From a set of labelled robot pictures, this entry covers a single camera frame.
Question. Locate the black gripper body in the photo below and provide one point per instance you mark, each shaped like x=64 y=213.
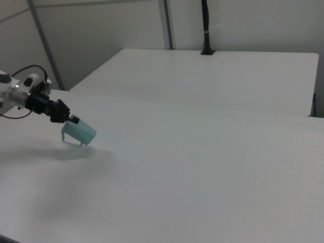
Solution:
x=50 y=107

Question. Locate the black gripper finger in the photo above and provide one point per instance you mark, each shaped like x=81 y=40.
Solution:
x=74 y=119

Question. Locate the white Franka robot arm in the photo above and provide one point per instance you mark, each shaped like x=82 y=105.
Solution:
x=10 y=93

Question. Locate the grey metal corner partition post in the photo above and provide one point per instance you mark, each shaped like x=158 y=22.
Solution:
x=166 y=24

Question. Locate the black camera pole with base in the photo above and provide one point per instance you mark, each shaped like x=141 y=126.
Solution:
x=207 y=25

